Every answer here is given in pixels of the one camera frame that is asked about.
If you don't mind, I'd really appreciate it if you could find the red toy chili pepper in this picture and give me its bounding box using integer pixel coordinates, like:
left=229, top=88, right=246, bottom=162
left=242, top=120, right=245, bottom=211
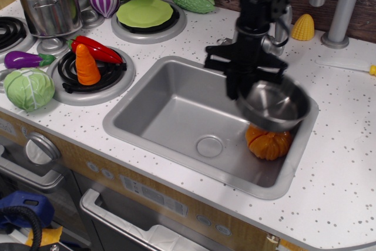
left=66, top=35, right=123, bottom=64

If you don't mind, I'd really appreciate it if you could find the yellow cloth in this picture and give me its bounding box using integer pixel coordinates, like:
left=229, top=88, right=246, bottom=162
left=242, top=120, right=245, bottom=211
left=25, top=226, right=63, bottom=247

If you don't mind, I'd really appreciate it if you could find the silver dishwasher door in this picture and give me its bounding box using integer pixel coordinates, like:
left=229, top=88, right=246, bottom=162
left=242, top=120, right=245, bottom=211
left=80, top=189, right=229, bottom=250

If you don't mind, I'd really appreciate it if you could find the green toy plate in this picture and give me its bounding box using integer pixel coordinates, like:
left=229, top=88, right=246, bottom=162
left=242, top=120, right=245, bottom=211
left=116, top=0, right=174, bottom=28

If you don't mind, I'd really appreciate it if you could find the silver oven door handle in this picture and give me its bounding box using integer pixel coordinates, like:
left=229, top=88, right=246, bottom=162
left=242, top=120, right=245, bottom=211
left=1, top=145, right=65, bottom=191

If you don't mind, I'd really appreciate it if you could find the grey toy sink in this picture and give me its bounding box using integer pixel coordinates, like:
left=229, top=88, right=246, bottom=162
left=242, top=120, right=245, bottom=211
left=103, top=56, right=319, bottom=199

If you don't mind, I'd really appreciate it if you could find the black braided cable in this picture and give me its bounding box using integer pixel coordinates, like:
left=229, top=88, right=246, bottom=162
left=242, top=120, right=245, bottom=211
left=0, top=206, right=43, bottom=249

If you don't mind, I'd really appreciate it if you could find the steel cooking pot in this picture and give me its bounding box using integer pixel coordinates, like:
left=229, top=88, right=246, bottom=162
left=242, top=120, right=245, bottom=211
left=20, top=0, right=83, bottom=38

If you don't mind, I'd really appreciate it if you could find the toy knife yellow handle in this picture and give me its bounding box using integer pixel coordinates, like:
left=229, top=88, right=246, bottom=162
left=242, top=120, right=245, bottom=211
left=315, top=58, right=375, bottom=76

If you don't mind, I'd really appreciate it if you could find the silver oven knob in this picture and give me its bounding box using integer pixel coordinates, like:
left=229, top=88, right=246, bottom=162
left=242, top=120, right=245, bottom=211
left=24, top=132, right=61, bottom=166

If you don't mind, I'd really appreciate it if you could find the front left stove burner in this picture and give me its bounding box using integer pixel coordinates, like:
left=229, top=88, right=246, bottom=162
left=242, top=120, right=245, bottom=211
left=1, top=16, right=36, bottom=63

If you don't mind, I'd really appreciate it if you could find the front right stove burner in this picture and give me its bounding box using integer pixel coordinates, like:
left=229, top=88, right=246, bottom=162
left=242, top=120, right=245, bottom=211
left=47, top=46, right=136, bottom=106

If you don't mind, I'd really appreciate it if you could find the silver toy faucet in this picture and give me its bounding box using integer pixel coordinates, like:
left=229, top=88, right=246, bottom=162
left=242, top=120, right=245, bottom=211
left=261, top=0, right=325, bottom=56

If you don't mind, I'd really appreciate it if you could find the stove burner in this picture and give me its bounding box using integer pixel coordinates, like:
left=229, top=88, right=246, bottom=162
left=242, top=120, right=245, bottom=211
left=47, top=46, right=136, bottom=106
left=1, top=16, right=36, bottom=63
left=111, top=1, right=187, bottom=45

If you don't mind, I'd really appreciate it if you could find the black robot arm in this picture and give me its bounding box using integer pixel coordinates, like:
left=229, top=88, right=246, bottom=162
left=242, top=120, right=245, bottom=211
left=204, top=0, right=289, bottom=100

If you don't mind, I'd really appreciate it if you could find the orange toy pumpkin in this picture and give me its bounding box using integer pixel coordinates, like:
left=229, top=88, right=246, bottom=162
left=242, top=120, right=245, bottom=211
left=245, top=125, right=293, bottom=160

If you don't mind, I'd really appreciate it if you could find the green toy cabbage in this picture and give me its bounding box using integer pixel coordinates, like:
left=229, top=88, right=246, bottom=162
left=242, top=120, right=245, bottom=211
left=4, top=68, right=55, bottom=112

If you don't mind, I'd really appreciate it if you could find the small steel pan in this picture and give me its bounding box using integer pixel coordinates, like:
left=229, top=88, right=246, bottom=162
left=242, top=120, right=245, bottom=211
left=236, top=76, right=311, bottom=132

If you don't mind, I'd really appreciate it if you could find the purple toy eggplant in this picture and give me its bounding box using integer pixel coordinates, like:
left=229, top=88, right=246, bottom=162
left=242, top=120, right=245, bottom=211
left=4, top=51, right=56, bottom=69

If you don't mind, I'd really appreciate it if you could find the grey vertical pole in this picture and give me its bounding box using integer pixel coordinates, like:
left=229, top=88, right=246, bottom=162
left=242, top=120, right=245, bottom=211
left=321, top=0, right=357, bottom=49

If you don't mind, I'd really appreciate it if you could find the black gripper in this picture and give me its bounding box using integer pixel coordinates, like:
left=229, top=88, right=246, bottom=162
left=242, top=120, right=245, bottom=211
left=205, top=26, right=288, bottom=100

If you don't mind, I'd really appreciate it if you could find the back right stove burner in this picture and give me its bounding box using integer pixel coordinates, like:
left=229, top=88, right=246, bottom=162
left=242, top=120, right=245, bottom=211
left=111, top=1, right=187, bottom=45

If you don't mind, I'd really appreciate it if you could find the orange toy carrot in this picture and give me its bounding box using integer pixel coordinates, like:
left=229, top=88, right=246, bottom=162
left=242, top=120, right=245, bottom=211
left=75, top=44, right=101, bottom=86

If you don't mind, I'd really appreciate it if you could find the grey stove knob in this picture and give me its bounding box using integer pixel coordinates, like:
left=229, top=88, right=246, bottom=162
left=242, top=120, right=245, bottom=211
left=36, top=37, right=69, bottom=57
left=81, top=9, right=105, bottom=29

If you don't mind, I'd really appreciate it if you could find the purple striped toy onion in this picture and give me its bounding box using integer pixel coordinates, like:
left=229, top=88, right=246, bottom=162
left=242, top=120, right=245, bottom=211
left=89, top=0, right=120, bottom=18

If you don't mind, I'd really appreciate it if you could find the yellow toy corn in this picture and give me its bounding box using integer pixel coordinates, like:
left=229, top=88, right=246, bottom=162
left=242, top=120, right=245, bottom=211
left=291, top=14, right=315, bottom=41

